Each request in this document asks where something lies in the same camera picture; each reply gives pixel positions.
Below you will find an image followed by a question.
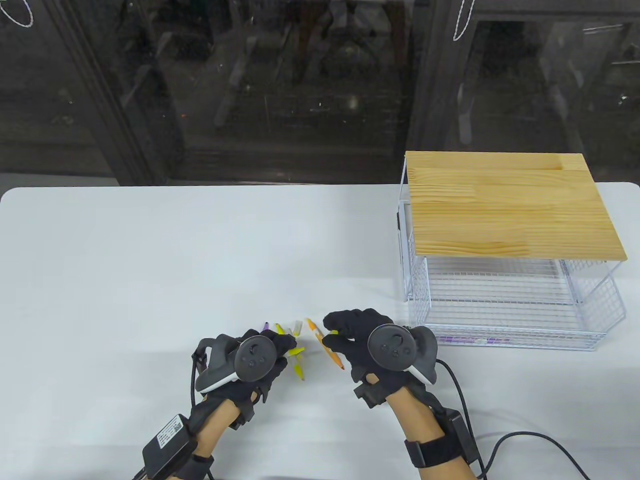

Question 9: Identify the person's left hand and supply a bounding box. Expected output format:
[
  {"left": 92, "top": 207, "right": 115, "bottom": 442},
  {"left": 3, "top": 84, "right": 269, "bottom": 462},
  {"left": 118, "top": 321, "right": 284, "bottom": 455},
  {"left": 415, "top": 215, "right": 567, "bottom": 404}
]
[{"left": 190, "top": 327, "right": 298, "bottom": 428}]

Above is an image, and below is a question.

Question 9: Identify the person's right hand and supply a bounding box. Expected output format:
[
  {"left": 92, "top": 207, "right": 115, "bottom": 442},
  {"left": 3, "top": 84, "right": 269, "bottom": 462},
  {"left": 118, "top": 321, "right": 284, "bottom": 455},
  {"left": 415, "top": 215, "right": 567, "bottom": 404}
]
[{"left": 322, "top": 309, "right": 446, "bottom": 413}]

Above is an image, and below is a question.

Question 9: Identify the cluster of clear highlighter caps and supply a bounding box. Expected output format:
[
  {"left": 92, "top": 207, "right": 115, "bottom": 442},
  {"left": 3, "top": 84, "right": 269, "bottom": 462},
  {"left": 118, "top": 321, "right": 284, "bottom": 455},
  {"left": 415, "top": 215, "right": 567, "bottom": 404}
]
[{"left": 289, "top": 320, "right": 340, "bottom": 338}]

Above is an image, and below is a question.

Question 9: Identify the black and white controller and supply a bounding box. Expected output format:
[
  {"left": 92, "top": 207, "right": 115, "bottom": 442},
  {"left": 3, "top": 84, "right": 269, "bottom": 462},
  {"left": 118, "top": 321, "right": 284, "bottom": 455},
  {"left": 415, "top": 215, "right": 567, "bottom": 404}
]
[
  {"left": 192, "top": 335, "right": 278, "bottom": 393},
  {"left": 367, "top": 325, "right": 438, "bottom": 386}
]

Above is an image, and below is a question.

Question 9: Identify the orange double-ended highlighter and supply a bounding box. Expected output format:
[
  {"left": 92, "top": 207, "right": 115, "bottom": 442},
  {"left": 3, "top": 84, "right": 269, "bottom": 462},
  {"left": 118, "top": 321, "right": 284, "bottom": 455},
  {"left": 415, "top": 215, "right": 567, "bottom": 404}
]
[{"left": 307, "top": 318, "right": 346, "bottom": 371}]

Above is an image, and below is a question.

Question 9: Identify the white wire drawer rack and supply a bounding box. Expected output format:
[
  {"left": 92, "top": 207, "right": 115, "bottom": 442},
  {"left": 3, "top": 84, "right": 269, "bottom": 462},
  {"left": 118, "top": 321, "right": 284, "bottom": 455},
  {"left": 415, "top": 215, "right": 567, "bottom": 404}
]
[{"left": 398, "top": 152, "right": 627, "bottom": 352}]

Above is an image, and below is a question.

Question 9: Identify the person's right forearm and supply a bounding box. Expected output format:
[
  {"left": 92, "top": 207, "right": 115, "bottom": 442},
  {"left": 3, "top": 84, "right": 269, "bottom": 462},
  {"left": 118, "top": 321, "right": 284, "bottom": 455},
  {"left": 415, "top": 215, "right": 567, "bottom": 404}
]
[{"left": 389, "top": 387, "right": 478, "bottom": 480}]

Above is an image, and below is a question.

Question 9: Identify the person's left forearm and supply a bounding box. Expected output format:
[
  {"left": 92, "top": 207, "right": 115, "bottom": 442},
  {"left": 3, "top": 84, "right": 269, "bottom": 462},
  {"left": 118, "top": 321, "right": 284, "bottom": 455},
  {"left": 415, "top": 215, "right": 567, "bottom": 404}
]
[{"left": 165, "top": 399, "right": 241, "bottom": 480}]

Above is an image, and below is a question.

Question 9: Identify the light wooden board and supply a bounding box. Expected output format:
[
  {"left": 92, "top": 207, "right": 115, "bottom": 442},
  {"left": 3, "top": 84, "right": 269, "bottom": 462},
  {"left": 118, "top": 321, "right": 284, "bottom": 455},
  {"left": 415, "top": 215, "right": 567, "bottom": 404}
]
[{"left": 404, "top": 151, "right": 628, "bottom": 261}]

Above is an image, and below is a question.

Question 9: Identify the black wrist strap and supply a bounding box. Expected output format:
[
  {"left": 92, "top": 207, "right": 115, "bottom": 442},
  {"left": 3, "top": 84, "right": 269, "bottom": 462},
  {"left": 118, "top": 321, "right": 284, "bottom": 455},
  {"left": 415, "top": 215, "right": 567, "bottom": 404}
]
[
  {"left": 404, "top": 437, "right": 466, "bottom": 468},
  {"left": 175, "top": 454, "right": 215, "bottom": 480}
]

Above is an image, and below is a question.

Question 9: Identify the black labelled wrist camera box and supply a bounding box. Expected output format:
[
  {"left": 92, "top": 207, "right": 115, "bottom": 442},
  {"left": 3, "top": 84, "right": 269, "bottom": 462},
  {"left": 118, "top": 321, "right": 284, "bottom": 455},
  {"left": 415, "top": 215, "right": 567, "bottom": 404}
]
[{"left": 142, "top": 414, "right": 196, "bottom": 478}]

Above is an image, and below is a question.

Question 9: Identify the dark window frame post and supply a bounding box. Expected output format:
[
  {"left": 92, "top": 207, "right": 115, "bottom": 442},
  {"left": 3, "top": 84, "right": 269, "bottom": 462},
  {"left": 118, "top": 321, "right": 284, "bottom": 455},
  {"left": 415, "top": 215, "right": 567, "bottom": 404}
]
[
  {"left": 405, "top": 0, "right": 481, "bottom": 153},
  {"left": 42, "top": 0, "right": 186, "bottom": 186}
]

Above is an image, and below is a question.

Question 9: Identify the white blind cord loop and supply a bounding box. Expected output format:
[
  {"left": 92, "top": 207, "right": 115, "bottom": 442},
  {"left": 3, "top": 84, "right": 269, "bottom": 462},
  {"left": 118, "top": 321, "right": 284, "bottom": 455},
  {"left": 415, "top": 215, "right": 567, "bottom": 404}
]
[
  {"left": 0, "top": 0, "right": 36, "bottom": 27},
  {"left": 452, "top": 0, "right": 476, "bottom": 42}
]

